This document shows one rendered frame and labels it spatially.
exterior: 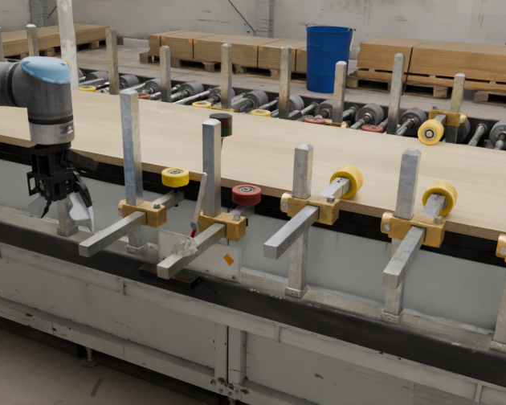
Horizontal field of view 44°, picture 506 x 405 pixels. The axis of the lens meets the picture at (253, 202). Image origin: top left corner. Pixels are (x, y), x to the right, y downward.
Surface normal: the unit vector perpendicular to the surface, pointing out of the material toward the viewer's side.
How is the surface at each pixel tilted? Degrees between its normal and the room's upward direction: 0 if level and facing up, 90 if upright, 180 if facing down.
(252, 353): 90
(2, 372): 0
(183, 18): 90
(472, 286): 90
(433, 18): 90
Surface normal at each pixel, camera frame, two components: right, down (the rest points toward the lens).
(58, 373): 0.02, -0.93
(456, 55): -0.43, 0.33
